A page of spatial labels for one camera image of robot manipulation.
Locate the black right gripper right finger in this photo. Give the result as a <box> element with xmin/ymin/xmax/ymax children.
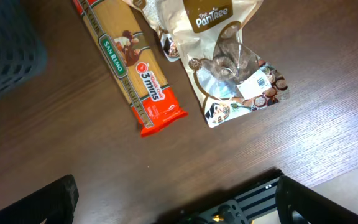
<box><xmin>275</xmin><ymin>175</ymin><xmax>358</xmax><ymax>224</ymax></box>

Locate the grey plastic basket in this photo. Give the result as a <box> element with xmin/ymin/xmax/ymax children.
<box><xmin>0</xmin><ymin>0</ymin><xmax>48</xmax><ymax>97</ymax></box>

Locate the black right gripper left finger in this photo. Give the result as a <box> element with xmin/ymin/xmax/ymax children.
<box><xmin>0</xmin><ymin>174</ymin><xmax>79</xmax><ymax>224</ymax></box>

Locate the beige Pantree mushroom pouch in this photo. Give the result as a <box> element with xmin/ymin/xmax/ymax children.
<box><xmin>160</xmin><ymin>0</ymin><xmax>290</xmax><ymax>128</ymax></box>

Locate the aluminium frame rail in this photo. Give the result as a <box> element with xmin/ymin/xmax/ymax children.
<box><xmin>177</xmin><ymin>173</ymin><xmax>283</xmax><ymax>224</ymax></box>

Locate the San Remo spaghetti packet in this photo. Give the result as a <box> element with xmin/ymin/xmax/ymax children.
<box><xmin>73</xmin><ymin>0</ymin><xmax>188</xmax><ymax>136</ymax></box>

